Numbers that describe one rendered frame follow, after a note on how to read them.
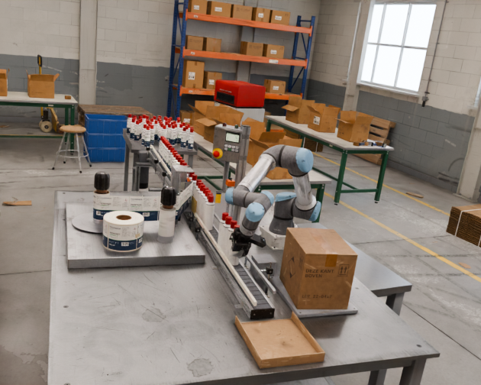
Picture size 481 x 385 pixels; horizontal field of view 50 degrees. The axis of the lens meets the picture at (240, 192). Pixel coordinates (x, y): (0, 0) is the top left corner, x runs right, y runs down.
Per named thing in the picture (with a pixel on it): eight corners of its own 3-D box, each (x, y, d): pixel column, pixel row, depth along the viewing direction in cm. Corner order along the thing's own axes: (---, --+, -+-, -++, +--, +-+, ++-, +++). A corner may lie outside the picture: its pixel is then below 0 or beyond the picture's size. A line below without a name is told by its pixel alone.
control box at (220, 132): (216, 156, 298) (220, 123, 292) (244, 160, 294) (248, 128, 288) (211, 159, 288) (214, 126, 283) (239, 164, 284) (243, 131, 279)
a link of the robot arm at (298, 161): (299, 205, 300) (285, 140, 260) (324, 210, 294) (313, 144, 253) (292, 221, 294) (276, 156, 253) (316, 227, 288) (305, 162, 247)
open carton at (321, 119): (300, 127, 755) (304, 101, 744) (324, 127, 772) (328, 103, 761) (313, 132, 722) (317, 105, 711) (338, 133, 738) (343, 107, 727)
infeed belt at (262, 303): (175, 194, 364) (175, 189, 363) (186, 194, 367) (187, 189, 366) (253, 317, 216) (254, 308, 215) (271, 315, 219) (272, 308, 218)
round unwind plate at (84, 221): (71, 214, 295) (71, 211, 294) (125, 214, 305) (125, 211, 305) (72, 234, 267) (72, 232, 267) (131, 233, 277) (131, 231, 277)
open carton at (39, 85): (27, 98, 726) (27, 71, 715) (24, 93, 766) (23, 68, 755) (61, 99, 747) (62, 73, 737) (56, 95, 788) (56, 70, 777)
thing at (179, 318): (54, 192, 347) (54, 190, 346) (259, 194, 397) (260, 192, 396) (46, 405, 159) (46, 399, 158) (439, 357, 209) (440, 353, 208)
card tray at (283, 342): (234, 324, 212) (235, 315, 211) (292, 318, 220) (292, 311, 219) (259, 369, 185) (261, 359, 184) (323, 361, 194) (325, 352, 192)
